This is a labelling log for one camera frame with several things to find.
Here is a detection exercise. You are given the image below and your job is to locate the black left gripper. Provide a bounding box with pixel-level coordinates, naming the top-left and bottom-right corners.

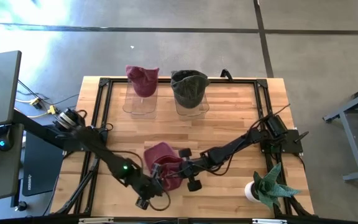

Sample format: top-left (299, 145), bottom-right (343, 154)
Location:
top-left (132, 162), bottom-right (166, 202)

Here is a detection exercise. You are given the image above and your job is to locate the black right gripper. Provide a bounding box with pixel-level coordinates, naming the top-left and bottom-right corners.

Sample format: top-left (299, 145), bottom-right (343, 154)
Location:
top-left (178, 147), bottom-right (204, 192)

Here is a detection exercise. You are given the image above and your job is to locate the maroon cap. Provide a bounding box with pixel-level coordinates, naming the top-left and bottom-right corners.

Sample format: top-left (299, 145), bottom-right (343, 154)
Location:
top-left (125, 64), bottom-right (160, 98)
top-left (143, 141), bottom-right (185, 192)

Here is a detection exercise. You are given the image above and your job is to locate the dark green cap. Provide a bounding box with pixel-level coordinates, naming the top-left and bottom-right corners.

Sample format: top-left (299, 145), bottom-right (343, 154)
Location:
top-left (170, 69), bottom-right (211, 110)

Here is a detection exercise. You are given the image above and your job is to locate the clear plastic bin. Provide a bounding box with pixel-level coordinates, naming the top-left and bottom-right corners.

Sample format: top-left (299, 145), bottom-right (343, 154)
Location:
top-left (174, 90), bottom-right (211, 121)
top-left (122, 77), bottom-right (159, 120)

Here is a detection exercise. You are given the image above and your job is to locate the green plant in white pot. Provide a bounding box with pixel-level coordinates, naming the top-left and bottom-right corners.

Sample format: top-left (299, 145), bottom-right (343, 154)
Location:
top-left (244, 162), bottom-right (301, 210)

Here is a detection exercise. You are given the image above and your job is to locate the black clamp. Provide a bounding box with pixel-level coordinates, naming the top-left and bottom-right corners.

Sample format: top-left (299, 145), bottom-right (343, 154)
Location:
top-left (219, 68), bottom-right (234, 80)

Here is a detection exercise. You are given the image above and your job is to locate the black computer case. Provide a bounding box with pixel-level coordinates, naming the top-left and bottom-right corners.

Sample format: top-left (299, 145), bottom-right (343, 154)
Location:
top-left (22, 130), bottom-right (65, 197)

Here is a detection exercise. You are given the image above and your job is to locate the black caster wheel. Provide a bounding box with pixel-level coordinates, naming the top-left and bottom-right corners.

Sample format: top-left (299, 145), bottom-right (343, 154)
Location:
top-left (14, 200), bottom-right (28, 212)

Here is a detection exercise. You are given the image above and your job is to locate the dark grey desk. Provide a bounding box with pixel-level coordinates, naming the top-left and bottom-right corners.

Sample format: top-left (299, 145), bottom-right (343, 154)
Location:
top-left (0, 123), bottom-right (25, 205)

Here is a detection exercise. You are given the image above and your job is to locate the black computer mouse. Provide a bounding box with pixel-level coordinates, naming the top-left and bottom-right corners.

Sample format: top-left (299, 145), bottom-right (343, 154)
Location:
top-left (0, 129), bottom-right (14, 152)

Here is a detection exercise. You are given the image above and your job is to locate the black looped cable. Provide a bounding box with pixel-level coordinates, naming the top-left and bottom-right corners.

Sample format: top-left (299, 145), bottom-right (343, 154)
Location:
top-left (147, 186), bottom-right (172, 212)

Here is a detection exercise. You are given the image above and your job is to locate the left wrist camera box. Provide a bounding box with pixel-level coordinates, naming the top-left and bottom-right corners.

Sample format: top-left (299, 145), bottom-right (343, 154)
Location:
top-left (135, 197), bottom-right (150, 210)

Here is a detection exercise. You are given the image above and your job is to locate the silver metal bracket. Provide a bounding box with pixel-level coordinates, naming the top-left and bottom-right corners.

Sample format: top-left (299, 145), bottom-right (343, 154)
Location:
top-left (252, 218), bottom-right (288, 224)
top-left (78, 217), bottom-right (115, 224)

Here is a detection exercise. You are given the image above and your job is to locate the black aluminium table frame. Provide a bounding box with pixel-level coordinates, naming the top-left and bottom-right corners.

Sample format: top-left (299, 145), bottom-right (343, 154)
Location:
top-left (73, 77), bottom-right (315, 218)

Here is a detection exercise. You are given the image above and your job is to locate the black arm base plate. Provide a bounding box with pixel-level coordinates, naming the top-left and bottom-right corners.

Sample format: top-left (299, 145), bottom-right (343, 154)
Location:
top-left (260, 129), bottom-right (304, 155)

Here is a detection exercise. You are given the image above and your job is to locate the black lever handle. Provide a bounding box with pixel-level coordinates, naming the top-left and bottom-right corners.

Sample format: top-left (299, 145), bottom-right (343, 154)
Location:
top-left (293, 131), bottom-right (310, 144)

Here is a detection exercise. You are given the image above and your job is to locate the grey metal table frame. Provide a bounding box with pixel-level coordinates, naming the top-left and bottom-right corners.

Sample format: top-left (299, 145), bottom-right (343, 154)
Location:
top-left (323, 79), bottom-right (358, 182)

